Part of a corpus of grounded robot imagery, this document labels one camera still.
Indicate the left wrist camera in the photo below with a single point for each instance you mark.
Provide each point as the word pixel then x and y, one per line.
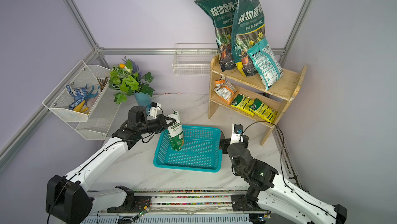
pixel 153 110

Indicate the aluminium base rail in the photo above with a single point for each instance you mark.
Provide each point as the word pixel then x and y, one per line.
pixel 183 207

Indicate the orange silver snack-like bag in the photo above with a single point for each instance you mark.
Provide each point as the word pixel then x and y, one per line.
pixel 225 90

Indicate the dark green soil bag front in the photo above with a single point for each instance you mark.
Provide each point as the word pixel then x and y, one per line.
pixel 247 30

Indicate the blue knitted glove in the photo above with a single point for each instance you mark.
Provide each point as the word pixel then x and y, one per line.
pixel 81 95

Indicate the white mesh corner rack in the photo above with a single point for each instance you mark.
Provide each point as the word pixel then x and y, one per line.
pixel 93 119

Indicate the teal plastic basket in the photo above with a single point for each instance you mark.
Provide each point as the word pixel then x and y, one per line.
pixel 200 151

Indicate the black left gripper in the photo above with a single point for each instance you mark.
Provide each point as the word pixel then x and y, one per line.
pixel 162 119

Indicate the aluminium frame post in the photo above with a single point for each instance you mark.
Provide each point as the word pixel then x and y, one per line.
pixel 295 30

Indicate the yellow green fertilizer packet left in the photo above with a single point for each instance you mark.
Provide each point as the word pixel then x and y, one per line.
pixel 243 103

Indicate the yellow green fertilizer packet right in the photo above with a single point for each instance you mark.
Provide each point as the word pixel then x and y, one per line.
pixel 263 111

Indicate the dark green soil bag rear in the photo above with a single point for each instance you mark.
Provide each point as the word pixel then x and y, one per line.
pixel 221 13

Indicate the white wire wall basket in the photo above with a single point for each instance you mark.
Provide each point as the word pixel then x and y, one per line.
pixel 193 59

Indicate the yellow green fertilizer packet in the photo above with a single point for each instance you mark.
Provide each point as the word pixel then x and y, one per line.
pixel 263 111
pixel 243 103

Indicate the white green fertilizer bag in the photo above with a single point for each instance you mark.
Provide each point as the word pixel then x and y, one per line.
pixel 176 133

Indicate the artificial green plant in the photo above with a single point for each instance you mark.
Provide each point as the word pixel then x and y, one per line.
pixel 127 79

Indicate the wooden two-tier shelf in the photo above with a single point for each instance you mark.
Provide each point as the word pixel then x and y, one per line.
pixel 279 97

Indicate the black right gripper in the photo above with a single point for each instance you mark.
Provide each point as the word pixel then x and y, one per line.
pixel 225 145

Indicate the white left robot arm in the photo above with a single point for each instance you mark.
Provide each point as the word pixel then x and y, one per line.
pixel 70 197

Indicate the teal white fertilizer bag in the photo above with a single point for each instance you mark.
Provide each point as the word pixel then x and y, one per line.
pixel 265 63

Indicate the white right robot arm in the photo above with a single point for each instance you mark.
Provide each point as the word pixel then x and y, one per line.
pixel 270 191

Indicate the dark green soil bag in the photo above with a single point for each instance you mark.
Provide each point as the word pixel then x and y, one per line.
pixel 221 13
pixel 247 30

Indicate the teal vase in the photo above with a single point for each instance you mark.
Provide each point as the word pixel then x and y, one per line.
pixel 143 99

